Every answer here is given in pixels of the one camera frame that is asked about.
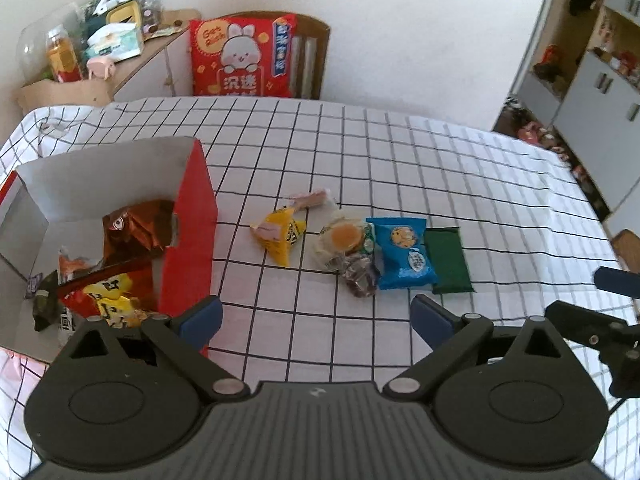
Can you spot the clear plastic container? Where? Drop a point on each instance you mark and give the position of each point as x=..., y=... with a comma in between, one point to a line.
x=152, y=12

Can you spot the brown snack packet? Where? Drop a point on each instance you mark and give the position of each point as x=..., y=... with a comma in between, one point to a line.
x=140, y=225

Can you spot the dark narrow snack packet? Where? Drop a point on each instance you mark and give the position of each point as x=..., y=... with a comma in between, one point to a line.
x=45, y=305

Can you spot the red rabbit cushion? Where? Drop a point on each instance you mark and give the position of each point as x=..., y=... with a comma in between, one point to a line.
x=240, y=55

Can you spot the pink plastic cup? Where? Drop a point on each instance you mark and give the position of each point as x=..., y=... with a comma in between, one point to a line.
x=100, y=67

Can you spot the clear glass jar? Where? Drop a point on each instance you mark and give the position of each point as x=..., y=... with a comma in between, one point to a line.
x=32, y=42

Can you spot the orange drink bottle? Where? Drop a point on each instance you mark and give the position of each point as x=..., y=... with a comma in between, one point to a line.
x=64, y=57

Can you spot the white snack packet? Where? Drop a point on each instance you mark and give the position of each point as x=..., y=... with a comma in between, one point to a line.
x=66, y=326

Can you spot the black hanging hat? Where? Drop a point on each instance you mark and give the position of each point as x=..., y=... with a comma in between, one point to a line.
x=582, y=1

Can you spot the slatted wooden chair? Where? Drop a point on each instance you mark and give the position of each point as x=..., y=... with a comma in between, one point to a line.
x=312, y=60

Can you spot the row of shoes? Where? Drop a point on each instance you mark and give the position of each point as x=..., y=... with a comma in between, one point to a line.
x=545, y=140

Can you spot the clear pastry packet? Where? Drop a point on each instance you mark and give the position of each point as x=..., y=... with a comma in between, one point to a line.
x=342, y=237

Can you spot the orange snack packet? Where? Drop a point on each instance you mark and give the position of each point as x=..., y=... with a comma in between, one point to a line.
x=75, y=262

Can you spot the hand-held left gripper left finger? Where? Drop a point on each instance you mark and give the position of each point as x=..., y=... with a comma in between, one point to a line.
x=205, y=317

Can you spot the yellow green box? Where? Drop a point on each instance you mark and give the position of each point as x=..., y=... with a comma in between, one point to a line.
x=124, y=15

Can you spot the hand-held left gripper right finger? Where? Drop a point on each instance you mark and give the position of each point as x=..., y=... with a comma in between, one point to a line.
x=430, y=317

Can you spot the green snack packet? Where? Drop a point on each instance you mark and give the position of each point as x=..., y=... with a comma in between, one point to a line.
x=450, y=260

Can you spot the tall grey cabinet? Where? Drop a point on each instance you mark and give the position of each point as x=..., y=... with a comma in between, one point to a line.
x=600, y=125

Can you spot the checked tablecloth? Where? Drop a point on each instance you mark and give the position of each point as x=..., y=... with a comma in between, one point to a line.
x=400, y=160

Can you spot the yellow snack packet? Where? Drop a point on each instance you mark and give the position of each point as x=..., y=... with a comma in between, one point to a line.
x=280, y=235

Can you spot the flat beige packet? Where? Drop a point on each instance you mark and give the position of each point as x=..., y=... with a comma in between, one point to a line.
x=164, y=31

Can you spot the red cardboard box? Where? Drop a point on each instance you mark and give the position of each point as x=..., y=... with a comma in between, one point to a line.
x=192, y=220

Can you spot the red yellow chip bag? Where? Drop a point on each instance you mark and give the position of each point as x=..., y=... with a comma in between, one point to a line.
x=110, y=300

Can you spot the group of shelf ornaments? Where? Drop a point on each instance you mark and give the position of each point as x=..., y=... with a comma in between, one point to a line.
x=620, y=55

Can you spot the blue snack packet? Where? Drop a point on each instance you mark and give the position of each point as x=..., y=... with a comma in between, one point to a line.
x=402, y=252

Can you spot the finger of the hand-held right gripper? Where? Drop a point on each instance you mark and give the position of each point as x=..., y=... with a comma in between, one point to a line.
x=615, y=280
x=585, y=322

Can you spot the purple candy packet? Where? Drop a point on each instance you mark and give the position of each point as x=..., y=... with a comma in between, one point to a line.
x=361, y=275

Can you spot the tissue pack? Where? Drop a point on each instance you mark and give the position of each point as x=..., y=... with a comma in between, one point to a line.
x=115, y=40

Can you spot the wooden side cabinet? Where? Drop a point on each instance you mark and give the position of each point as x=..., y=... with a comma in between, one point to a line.
x=145, y=70

